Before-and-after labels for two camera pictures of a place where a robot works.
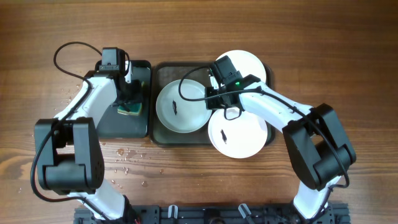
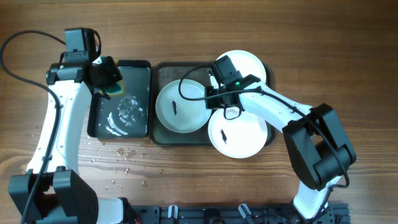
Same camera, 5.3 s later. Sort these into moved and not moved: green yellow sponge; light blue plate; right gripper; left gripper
Moved: green yellow sponge; left gripper
Not moved: right gripper; light blue plate
